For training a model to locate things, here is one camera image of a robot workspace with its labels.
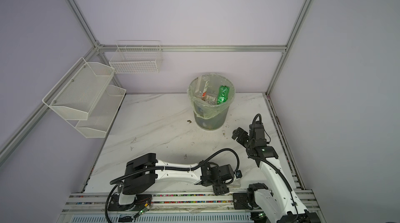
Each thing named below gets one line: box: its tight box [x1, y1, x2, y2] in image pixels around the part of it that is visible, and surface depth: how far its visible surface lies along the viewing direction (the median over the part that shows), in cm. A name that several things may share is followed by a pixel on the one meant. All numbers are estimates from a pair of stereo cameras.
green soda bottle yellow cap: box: [216, 84, 230, 105], surface depth 88 cm
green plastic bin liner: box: [186, 73, 236, 119], surface depth 89 cm
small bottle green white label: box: [204, 94, 218, 105], surface depth 92 cm
